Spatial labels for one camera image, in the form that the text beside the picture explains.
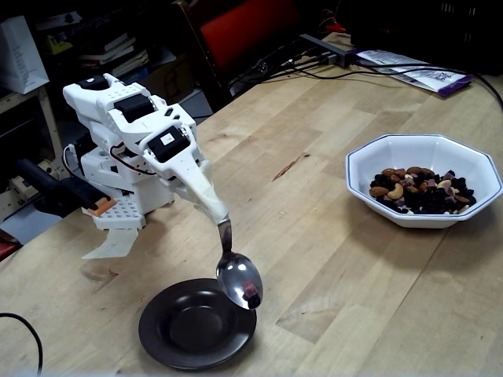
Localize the brown cardboard box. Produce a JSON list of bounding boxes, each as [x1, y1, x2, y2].
[[149, 54, 196, 105]]

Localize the thick black camera cable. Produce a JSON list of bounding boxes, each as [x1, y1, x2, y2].
[[0, 313, 44, 374]]

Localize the white paper bag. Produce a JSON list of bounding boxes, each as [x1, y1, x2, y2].
[[0, 15, 50, 95]]

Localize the long black table cable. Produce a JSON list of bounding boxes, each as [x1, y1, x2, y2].
[[353, 60, 503, 113]]

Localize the black plastic crate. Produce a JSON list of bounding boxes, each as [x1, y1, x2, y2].
[[349, 0, 503, 75]]

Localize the red alligator clip wires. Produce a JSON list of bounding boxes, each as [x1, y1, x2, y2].
[[318, 0, 351, 35]]

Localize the grey usb hub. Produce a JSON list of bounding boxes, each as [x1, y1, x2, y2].
[[300, 33, 357, 68]]

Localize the bent metal spoon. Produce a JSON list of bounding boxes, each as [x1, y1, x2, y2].
[[215, 218, 263, 311]]

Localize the black usb cable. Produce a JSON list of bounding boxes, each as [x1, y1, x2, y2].
[[231, 37, 343, 90]]

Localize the white octagonal bowl blue rim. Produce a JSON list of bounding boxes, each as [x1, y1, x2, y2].
[[345, 133, 503, 229]]

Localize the paper pamphlet with purple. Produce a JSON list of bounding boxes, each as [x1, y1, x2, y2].
[[355, 49, 475, 97]]

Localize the white paged book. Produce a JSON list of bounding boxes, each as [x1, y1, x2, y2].
[[100, 49, 150, 79]]

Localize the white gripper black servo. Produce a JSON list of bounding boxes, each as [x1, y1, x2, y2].
[[137, 122, 230, 225]]

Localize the dark cover book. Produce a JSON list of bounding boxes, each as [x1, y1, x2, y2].
[[78, 33, 137, 60]]

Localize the black clamp orange pad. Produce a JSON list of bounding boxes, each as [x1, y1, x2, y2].
[[15, 158, 117, 217]]

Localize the beige masking tape strip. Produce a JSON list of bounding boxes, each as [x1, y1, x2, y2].
[[81, 227, 139, 260]]

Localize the trail mix nuts and raisins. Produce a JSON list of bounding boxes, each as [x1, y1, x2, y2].
[[368, 167, 477, 215]]

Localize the red chair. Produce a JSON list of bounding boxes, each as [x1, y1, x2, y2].
[[172, 0, 311, 95]]

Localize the yellow small box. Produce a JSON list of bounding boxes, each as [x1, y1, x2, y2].
[[46, 33, 75, 54]]

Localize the dark brown plate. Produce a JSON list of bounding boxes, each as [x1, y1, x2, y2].
[[138, 277, 258, 371]]

